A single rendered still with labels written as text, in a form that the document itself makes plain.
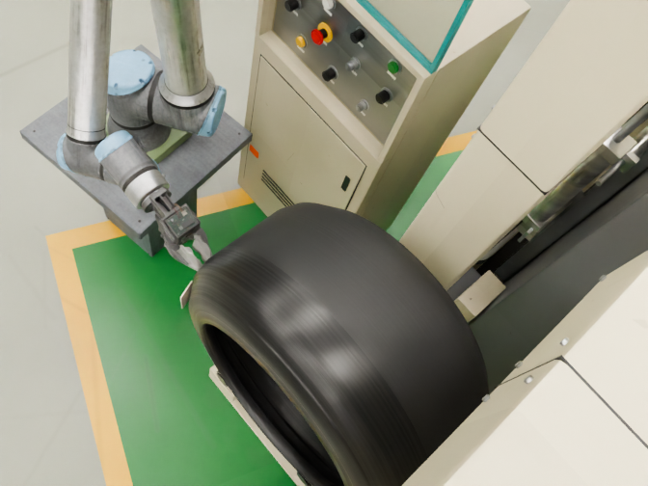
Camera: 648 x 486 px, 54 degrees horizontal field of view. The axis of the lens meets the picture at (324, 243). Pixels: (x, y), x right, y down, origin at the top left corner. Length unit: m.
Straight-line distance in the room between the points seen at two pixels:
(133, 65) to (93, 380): 1.13
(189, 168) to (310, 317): 1.16
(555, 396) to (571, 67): 0.37
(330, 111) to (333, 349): 1.02
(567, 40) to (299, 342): 0.52
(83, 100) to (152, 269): 1.10
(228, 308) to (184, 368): 1.40
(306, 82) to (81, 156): 0.66
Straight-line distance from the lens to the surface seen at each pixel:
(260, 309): 0.95
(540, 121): 0.84
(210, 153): 2.05
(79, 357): 2.44
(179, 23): 1.55
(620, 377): 0.69
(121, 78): 1.84
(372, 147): 1.78
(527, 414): 0.63
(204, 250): 1.42
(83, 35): 1.50
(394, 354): 0.95
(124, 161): 1.44
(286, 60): 1.90
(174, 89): 1.75
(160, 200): 1.41
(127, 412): 2.38
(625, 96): 0.77
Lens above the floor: 2.34
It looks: 64 degrees down
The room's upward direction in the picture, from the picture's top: 24 degrees clockwise
